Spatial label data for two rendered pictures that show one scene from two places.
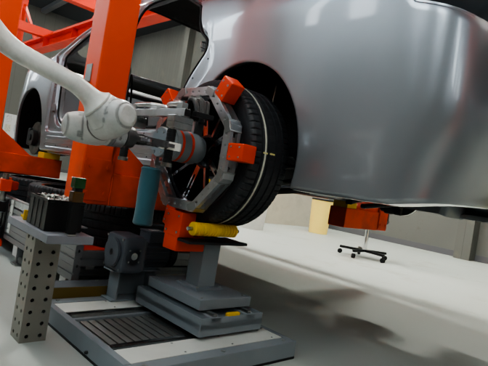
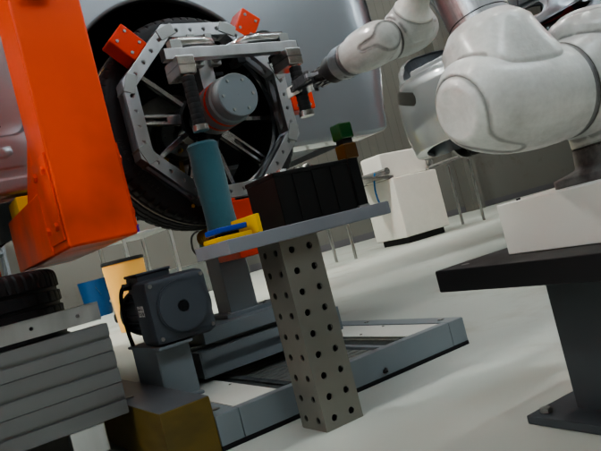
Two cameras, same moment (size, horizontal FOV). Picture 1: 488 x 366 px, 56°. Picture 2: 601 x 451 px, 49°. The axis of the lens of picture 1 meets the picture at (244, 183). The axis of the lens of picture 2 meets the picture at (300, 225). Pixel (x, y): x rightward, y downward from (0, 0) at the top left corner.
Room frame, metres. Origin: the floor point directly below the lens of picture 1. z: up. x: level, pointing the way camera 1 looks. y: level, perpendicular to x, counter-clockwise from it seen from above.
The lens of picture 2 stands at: (1.47, 2.18, 0.43)
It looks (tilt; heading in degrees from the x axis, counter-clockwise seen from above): 1 degrees up; 281
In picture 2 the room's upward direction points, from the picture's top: 14 degrees counter-clockwise
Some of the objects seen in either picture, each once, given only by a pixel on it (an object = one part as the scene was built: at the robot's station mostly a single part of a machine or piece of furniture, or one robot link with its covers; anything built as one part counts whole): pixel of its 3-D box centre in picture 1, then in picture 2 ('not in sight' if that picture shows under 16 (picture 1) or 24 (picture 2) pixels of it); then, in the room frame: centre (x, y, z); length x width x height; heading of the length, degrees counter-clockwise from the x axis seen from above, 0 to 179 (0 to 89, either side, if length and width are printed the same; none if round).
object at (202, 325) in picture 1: (197, 306); (249, 339); (2.14, 0.12, 0.13); 0.50 x 0.36 x 0.10; 44
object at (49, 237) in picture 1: (48, 229); (295, 230); (1.77, 0.72, 0.44); 0.43 x 0.17 x 0.03; 44
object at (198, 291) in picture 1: (202, 266); (232, 284); (2.15, 0.13, 0.32); 0.40 x 0.30 x 0.28; 44
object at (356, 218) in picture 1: (356, 207); not in sight; (3.90, -0.98, 0.69); 0.52 x 0.17 x 0.35; 134
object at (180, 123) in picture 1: (179, 122); (286, 60); (1.76, 0.28, 0.93); 0.09 x 0.05 x 0.05; 134
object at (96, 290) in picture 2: not in sight; (97, 296); (6.17, -6.21, 0.27); 0.47 x 0.44 x 0.55; 42
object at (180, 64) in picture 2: (134, 121); (180, 69); (2.01, 0.52, 0.93); 0.09 x 0.05 x 0.05; 134
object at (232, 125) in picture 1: (192, 148); (213, 112); (2.03, 0.25, 0.85); 0.54 x 0.07 x 0.54; 44
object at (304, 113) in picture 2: (169, 147); (300, 89); (1.74, 0.30, 0.83); 0.04 x 0.04 x 0.16
